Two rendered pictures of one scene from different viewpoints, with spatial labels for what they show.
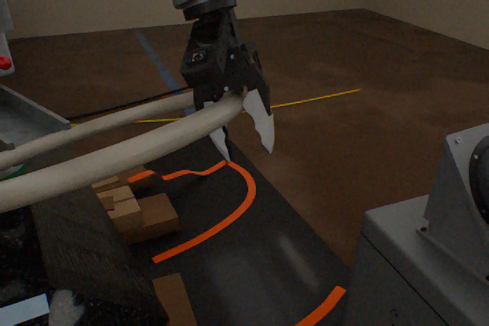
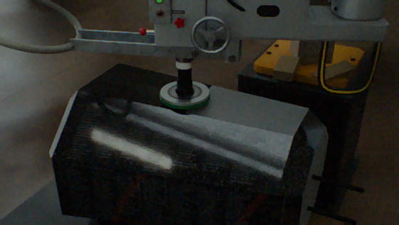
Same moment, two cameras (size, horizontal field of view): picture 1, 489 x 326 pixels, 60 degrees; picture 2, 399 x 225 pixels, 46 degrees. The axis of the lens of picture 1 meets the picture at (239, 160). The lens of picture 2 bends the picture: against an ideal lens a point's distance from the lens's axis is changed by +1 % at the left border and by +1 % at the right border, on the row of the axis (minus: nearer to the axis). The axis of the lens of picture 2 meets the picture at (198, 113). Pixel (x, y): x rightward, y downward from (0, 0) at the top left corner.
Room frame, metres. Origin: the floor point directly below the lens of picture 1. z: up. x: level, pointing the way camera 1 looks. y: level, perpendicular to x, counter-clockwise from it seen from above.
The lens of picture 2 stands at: (2.47, -0.33, 1.82)
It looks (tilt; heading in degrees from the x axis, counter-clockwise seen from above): 30 degrees down; 143
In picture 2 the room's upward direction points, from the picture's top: straight up
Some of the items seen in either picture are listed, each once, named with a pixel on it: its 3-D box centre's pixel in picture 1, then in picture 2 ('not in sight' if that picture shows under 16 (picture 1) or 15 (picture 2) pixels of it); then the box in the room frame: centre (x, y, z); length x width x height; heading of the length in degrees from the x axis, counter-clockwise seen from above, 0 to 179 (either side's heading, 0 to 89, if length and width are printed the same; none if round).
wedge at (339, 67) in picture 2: not in sight; (333, 70); (1.17, 1.51, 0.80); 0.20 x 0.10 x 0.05; 73
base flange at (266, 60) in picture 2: not in sight; (309, 59); (0.94, 1.59, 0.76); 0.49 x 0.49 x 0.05; 25
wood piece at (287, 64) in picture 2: not in sight; (286, 67); (1.00, 1.34, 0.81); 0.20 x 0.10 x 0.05; 123
